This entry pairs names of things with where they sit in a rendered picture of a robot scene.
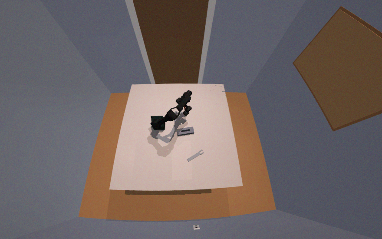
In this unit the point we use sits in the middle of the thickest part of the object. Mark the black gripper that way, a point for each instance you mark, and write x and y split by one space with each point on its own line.
188 108

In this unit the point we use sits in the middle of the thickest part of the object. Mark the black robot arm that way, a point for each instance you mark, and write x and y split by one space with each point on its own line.
170 115

